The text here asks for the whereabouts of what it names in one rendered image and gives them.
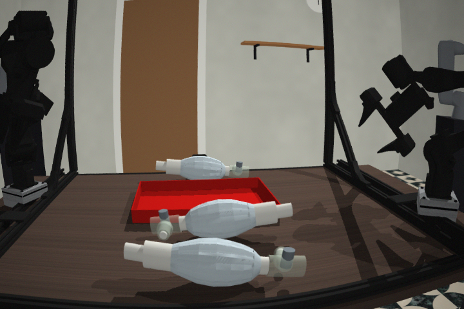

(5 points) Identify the white resuscitator with pale blue bag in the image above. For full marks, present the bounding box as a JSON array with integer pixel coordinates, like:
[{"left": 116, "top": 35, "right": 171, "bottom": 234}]
[{"left": 156, "top": 156, "right": 249, "bottom": 180}]

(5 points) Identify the red tray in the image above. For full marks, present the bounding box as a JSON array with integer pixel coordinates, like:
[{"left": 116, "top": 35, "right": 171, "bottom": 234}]
[{"left": 131, "top": 177, "right": 281, "bottom": 223}]

